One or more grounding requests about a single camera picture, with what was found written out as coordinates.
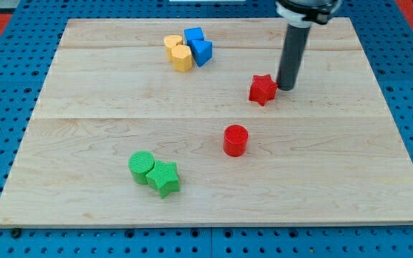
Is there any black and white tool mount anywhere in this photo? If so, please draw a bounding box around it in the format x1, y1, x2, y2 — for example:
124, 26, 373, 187
275, 0, 342, 28

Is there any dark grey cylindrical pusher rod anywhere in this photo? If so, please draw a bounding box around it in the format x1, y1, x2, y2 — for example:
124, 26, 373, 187
276, 24, 310, 91

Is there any red cylinder block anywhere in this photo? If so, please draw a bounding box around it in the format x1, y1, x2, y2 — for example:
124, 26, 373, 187
223, 125, 249, 157

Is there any red star block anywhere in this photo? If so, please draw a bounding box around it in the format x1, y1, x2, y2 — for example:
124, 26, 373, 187
249, 74, 277, 106

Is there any green star block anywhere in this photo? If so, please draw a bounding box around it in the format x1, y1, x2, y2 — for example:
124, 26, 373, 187
146, 160, 180, 199

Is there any blue triangle block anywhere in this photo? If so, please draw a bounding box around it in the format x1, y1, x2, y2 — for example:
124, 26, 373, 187
191, 40, 213, 67

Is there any blue cube block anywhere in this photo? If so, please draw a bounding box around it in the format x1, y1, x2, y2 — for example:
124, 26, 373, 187
184, 27, 204, 46

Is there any yellow heart block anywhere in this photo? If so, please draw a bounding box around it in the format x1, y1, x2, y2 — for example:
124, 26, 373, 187
163, 34, 183, 61

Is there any light wooden board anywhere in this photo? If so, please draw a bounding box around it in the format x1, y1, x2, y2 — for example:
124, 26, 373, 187
0, 18, 413, 229

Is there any green cylinder block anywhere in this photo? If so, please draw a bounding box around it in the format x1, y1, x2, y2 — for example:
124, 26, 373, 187
128, 150, 155, 185

